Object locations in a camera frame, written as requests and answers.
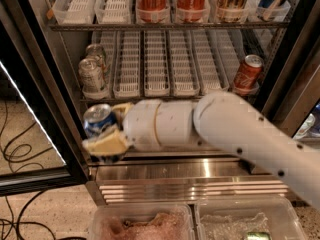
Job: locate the green can in bin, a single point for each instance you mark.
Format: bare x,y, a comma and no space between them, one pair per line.
258,236

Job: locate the black fridge door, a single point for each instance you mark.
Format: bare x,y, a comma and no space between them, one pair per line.
38,152

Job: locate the wire shelf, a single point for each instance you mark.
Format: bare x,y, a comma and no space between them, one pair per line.
250,98
165,26

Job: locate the silver green soda can front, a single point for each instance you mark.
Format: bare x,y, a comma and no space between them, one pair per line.
91,75

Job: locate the middle wire shelf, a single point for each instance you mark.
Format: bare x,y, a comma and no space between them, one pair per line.
250,98

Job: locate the red coca-cola can middle shelf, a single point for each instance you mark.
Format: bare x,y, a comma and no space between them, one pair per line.
249,69

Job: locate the silver soda can rear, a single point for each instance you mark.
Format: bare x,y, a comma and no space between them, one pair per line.
97,52

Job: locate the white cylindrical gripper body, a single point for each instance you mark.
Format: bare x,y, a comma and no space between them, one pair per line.
140,124

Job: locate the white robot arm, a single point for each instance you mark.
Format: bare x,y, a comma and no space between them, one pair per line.
221,120

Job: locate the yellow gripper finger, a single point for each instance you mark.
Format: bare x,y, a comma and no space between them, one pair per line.
106,144
122,109

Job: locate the blue pepsi can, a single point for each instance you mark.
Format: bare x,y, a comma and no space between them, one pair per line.
100,119

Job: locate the clear bin with pink wrap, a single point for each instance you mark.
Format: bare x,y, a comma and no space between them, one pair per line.
146,221

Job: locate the top wire shelf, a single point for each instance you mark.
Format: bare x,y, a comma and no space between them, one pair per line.
165,26

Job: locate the clear bin with bubble wrap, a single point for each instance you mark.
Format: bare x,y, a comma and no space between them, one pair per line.
231,218

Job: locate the steel fridge base grille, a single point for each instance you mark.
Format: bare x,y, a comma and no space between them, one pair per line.
180,180

